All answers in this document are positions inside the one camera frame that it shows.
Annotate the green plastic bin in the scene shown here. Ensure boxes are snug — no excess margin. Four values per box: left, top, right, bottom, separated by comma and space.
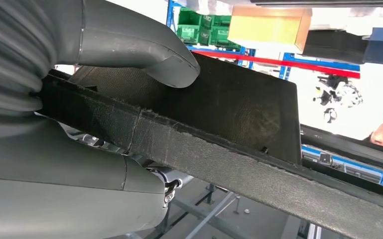
178, 8, 202, 27
200, 14, 232, 30
177, 24, 201, 44
211, 26, 242, 51

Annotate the red barrier belt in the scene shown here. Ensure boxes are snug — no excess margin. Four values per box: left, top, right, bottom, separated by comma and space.
191, 49, 361, 80

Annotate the cardboard box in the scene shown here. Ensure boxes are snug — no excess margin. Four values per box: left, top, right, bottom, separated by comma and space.
227, 5, 313, 54

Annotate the black white humanoid robot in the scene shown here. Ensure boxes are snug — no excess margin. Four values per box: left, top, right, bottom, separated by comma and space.
312, 74, 364, 124

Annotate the black box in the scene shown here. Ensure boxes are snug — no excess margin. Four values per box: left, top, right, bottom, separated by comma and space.
301, 29, 374, 66

